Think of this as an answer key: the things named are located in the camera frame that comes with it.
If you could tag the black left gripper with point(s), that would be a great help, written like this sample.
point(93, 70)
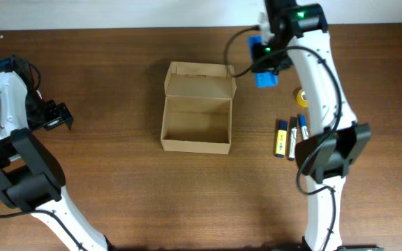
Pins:
point(60, 114)

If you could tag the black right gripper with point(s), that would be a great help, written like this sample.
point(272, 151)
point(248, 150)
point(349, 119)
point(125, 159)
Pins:
point(259, 65)

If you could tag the blue whiteboard duster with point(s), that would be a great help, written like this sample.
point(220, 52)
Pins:
point(263, 78)

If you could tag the yellow tape roll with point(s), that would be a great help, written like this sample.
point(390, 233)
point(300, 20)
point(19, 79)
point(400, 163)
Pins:
point(301, 98)

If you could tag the yellow highlighter black cap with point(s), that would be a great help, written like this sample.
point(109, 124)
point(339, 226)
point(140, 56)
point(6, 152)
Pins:
point(281, 139)

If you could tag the brown cardboard box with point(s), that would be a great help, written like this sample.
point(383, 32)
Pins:
point(197, 115)

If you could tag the black whiteboard marker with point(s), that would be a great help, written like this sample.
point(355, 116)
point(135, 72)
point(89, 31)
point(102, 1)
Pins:
point(293, 138)

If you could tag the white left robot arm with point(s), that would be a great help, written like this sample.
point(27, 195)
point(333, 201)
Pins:
point(32, 182)

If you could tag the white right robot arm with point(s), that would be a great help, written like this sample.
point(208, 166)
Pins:
point(295, 35)

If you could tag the blue whiteboard marker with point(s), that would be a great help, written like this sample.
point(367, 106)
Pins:
point(303, 126)

